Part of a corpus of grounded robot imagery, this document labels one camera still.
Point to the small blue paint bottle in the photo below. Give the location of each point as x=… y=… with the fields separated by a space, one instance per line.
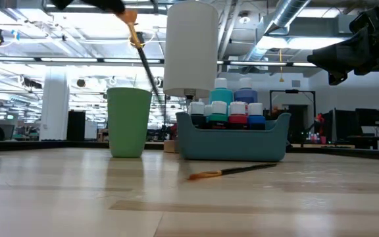
x=256 y=120

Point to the black portal frame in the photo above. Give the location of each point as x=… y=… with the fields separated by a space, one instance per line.
x=291 y=91

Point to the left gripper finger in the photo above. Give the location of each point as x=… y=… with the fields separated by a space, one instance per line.
x=107 y=5

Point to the small red paint bottle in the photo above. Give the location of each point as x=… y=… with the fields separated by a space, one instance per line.
x=238 y=118

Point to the black cabinet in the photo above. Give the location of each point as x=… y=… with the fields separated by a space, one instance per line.
x=76 y=126

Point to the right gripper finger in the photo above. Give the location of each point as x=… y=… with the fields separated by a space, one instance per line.
x=344 y=54

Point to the green plastic cup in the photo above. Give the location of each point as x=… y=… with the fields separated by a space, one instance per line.
x=128 y=125

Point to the large teal paint bottle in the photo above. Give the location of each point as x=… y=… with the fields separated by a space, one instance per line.
x=221 y=93

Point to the silver ventilation duct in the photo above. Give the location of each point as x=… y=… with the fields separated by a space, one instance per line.
x=288 y=13

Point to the white building column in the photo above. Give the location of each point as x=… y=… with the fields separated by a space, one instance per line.
x=54 y=108

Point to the black background monitor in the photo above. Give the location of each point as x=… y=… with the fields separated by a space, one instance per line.
x=368 y=117

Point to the black metal table frame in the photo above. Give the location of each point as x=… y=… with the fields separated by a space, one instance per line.
x=61 y=145

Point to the large blue paint bottle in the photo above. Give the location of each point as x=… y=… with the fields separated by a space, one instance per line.
x=245 y=95

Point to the teal plastic bin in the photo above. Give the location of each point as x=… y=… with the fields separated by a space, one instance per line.
x=232 y=145

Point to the small black paint bottle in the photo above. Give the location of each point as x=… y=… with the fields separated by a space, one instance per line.
x=196 y=108

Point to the orange fan paintbrush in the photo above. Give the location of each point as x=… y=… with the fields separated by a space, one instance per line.
x=133 y=34

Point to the white shade wooden base lamp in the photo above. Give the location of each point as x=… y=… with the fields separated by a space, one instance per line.
x=191 y=49

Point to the gold-ferrule paintbrush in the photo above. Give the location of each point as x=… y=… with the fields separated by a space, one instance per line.
x=235 y=170

